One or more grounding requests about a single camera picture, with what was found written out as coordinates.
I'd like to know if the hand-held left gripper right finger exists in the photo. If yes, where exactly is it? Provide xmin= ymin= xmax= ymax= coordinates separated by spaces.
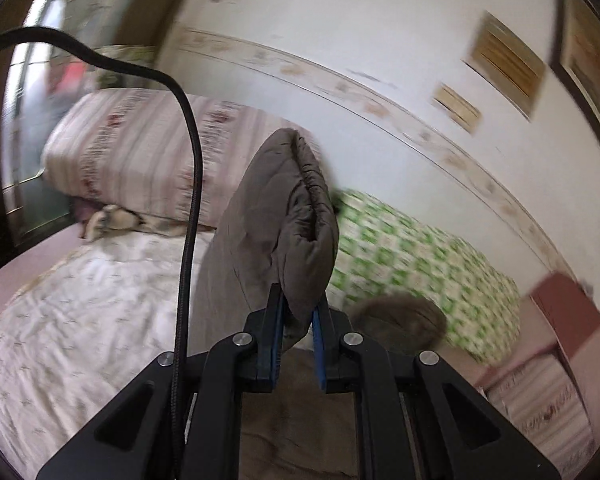
xmin=310 ymin=305 xmax=563 ymax=480

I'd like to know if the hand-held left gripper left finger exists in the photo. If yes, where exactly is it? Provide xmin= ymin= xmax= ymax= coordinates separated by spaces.
xmin=37 ymin=282 xmax=286 ymax=480

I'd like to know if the brown quilted jacket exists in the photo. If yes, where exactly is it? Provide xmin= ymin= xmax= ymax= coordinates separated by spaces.
xmin=192 ymin=127 xmax=448 ymax=480

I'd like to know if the green checked pillow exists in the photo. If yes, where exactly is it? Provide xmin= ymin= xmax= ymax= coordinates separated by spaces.
xmin=327 ymin=187 xmax=522 ymax=363

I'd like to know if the white leaf-print bed sheet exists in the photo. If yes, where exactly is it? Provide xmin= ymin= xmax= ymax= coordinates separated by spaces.
xmin=0 ymin=227 xmax=218 ymax=480

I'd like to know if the crumpled patterned cloth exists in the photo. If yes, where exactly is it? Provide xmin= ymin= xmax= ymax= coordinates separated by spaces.
xmin=81 ymin=203 xmax=148 ymax=239

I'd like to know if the pink striped cushion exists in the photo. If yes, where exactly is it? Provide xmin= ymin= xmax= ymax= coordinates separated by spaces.
xmin=482 ymin=352 xmax=598 ymax=480

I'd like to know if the striped floral pillow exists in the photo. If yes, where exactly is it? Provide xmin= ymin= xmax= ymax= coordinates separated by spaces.
xmin=41 ymin=87 xmax=326 ymax=233

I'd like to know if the reddish wooden headboard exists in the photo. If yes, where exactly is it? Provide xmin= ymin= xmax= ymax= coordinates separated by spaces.
xmin=529 ymin=271 xmax=600 ymax=411

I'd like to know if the green floral cushion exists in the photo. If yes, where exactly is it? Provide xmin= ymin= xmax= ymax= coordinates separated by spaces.
xmin=91 ymin=44 xmax=157 ymax=89

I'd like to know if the stained glass door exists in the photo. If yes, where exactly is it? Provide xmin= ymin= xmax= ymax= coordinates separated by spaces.
xmin=0 ymin=0 xmax=101 ymax=241

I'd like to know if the black braided cable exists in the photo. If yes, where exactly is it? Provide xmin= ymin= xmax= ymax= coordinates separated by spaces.
xmin=0 ymin=26 xmax=204 ymax=480

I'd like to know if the small wooden wall plaque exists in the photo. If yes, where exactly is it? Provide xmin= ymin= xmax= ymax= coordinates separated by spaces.
xmin=431 ymin=82 xmax=482 ymax=134

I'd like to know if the large wooden wall plaque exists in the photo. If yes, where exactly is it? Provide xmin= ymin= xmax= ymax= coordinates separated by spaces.
xmin=461 ymin=10 xmax=547 ymax=122

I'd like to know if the framed wall picture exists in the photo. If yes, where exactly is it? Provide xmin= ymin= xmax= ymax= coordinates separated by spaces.
xmin=550 ymin=0 xmax=600 ymax=163

